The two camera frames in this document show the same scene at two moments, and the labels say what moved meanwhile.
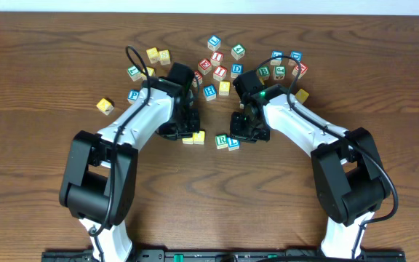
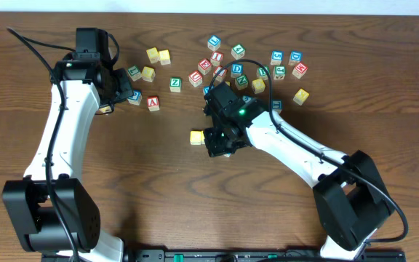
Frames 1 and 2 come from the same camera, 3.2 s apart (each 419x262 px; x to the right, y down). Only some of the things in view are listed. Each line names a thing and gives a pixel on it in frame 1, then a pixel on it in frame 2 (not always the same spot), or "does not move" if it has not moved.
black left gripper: (180, 130) to (123, 85)
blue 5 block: (276, 61) does not move
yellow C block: (188, 140) to (196, 137)
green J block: (279, 72) does not move
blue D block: (236, 70) does not move
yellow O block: (198, 137) does not move
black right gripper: (248, 132) to (216, 142)
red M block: (303, 69) does not move
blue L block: (214, 43) does not move
